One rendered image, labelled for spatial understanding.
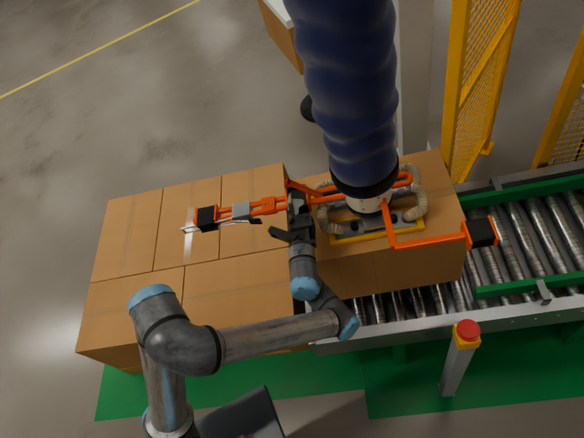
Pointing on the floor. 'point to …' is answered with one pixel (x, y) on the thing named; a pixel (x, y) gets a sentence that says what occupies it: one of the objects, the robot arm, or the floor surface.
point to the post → (456, 363)
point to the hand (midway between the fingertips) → (291, 202)
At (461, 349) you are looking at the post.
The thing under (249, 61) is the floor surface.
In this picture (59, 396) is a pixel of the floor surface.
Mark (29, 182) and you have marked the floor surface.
